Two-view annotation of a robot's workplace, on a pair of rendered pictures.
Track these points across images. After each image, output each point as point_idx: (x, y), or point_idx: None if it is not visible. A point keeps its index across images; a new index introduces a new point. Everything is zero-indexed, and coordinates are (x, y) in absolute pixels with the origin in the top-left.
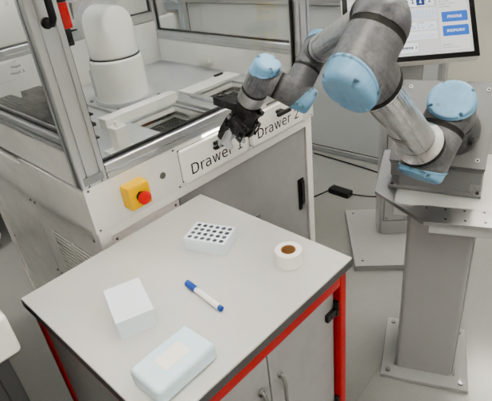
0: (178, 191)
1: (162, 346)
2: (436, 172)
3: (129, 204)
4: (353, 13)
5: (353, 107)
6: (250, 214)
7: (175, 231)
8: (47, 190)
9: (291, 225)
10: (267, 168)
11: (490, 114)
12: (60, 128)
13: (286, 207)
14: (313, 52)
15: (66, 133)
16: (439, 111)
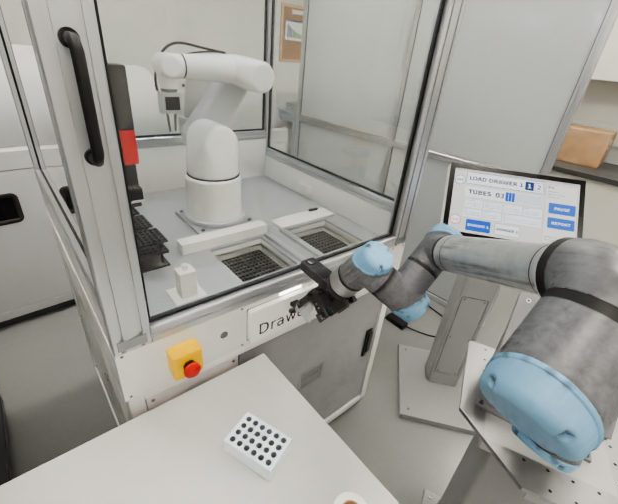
0: (239, 348)
1: None
2: (572, 464)
3: (172, 372)
4: (567, 286)
5: (524, 430)
6: (312, 363)
7: (221, 410)
8: (92, 319)
9: (350, 370)
10: (341, 321)
11: None
12: (95, 286)
13: (349, 354)
14: (439, 260)
15: (101, 293)
16: None
